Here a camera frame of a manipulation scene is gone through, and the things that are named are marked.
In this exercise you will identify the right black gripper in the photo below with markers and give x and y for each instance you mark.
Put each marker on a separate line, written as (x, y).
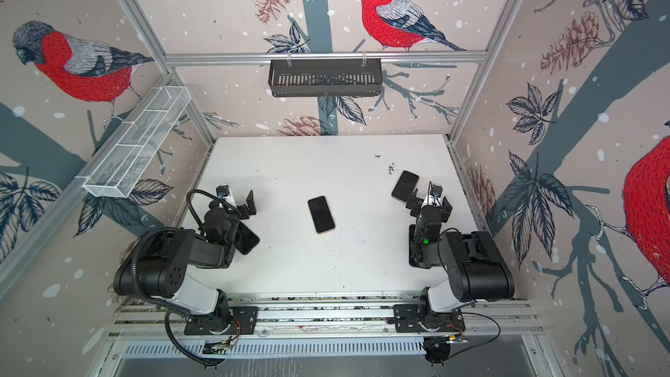
(428, 206)

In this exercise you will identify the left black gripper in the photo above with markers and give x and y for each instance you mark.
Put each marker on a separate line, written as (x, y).
(239, 207)

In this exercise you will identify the phone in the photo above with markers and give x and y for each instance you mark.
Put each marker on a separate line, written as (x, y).
(321, 215)
(405, 186)

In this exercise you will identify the black phone near left arm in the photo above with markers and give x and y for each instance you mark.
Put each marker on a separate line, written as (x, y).
(246, 240)

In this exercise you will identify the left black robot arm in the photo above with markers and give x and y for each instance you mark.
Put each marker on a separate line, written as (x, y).
(156, 270)

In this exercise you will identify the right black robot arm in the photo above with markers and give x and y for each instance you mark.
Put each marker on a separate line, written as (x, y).
(475, 269)

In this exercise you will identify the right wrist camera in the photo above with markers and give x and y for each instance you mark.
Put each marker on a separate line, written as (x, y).
(434, 195)

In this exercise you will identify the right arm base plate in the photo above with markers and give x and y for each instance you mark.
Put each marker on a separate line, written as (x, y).
(413, 318)

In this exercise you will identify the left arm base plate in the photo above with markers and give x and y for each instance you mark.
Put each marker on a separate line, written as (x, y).
(230, 321)

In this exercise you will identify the white mesh wall tray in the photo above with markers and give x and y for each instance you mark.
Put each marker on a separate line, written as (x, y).
(141, 137)

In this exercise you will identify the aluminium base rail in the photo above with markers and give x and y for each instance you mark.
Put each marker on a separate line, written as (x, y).
(361, 314)

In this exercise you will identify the black wire wall basket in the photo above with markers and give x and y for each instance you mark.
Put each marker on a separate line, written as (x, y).
(325, 78)

